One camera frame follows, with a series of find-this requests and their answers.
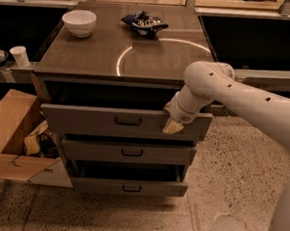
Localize grey middle drawer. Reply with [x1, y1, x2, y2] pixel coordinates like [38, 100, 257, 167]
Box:
[61, 139, 196, 165]

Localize crumpled items in box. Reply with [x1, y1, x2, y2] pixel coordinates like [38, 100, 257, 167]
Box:
[23, 121, 59, 159]

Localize white ceramic bowl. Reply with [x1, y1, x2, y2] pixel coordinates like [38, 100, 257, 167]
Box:
[62, 10, 97, 38]

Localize white paper cup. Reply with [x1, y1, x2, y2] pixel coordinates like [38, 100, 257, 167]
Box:
[10, 45, 30, 67]

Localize open cardboard box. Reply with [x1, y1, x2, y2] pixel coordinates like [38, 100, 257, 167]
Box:
[0, 89, 72, 188]

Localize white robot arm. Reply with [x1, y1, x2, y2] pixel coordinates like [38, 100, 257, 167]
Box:
[163, 61, 290, 231]

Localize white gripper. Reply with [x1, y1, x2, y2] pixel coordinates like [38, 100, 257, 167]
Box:
[162, 86, 212, 135]

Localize grey drawer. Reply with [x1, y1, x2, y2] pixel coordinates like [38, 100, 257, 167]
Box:
[71, 161, 188, 197]
[61, 139, 196, 165]
[41, 104, 212, 144]

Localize grey drawer cabinet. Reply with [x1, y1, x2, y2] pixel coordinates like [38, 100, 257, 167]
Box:
[24, 0, 229, 203]

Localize grey bottom drawer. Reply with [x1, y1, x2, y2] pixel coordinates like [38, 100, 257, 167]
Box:
[71, 161, 188, 197]

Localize blue chip bag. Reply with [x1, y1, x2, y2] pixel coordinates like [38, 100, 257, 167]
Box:
[121, 10, 168, 36]

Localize grey top drawer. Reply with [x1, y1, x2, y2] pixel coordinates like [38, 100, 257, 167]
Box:
[41, 104, 212, 144]

